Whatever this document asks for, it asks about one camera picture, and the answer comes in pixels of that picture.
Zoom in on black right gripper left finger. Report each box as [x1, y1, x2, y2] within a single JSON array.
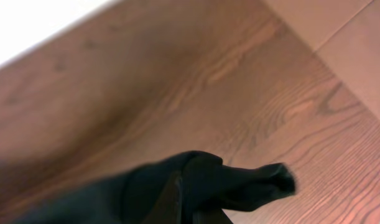
[[142, 172, 183, 224]]

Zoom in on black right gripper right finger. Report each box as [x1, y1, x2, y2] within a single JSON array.
[[192, 209, 233, 224]]

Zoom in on black leggings with red waistband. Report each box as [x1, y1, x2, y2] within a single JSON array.
[[17, 151, 296, 224]]

